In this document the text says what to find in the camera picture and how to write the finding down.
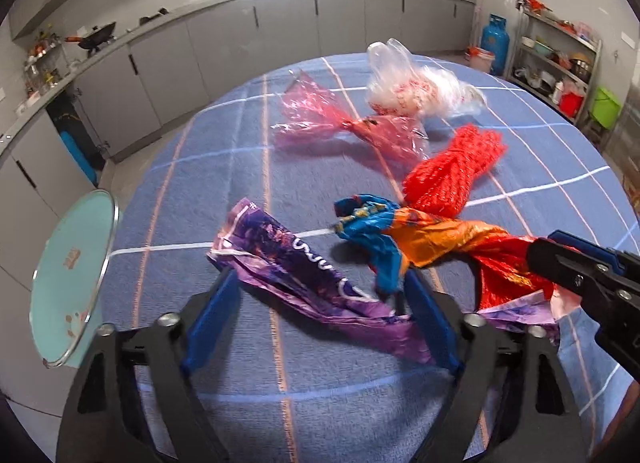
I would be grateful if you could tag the purple snack wrapper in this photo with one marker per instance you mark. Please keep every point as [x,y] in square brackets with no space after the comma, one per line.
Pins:
[280,248]

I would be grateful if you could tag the black wok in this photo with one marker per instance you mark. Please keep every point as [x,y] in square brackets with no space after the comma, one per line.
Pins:
[100,35]

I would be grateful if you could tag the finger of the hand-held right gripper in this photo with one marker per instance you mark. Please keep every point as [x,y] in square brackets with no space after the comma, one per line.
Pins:
[590,245]
[565,265]

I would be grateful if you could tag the pink cellophane wrapper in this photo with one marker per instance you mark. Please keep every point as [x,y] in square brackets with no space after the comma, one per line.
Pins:
[310,113]

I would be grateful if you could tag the blue plaid tablecloth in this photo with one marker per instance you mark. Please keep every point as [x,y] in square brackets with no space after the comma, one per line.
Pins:
[225,168]

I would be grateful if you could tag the teal waste bin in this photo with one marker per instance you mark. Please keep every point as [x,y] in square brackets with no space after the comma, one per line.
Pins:
[70,268]

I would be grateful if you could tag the metal storage shelf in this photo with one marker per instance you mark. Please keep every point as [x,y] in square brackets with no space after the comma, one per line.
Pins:
[550,73]

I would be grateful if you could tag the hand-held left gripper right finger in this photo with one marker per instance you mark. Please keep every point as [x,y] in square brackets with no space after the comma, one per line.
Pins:
[435,323]

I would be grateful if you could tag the white bucket with red lid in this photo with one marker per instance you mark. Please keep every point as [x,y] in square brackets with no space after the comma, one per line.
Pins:
[481,60]

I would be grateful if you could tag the orange blue snack wrapper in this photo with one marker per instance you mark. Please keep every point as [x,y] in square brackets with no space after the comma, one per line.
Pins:
[430,238]

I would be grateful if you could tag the green bucket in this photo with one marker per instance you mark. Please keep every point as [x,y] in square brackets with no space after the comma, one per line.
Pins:
[605,108]

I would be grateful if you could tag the metal spice rack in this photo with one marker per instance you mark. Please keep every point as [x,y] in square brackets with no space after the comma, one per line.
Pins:
[42,58]

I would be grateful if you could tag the clear red-printed plastic bag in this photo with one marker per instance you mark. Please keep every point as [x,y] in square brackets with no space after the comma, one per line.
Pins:
[420,90]

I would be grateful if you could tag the blue gas cylinder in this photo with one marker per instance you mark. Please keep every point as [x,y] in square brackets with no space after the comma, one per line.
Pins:
[495,43]

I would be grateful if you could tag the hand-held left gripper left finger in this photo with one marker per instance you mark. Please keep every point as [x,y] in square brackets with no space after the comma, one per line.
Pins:
[212,313]

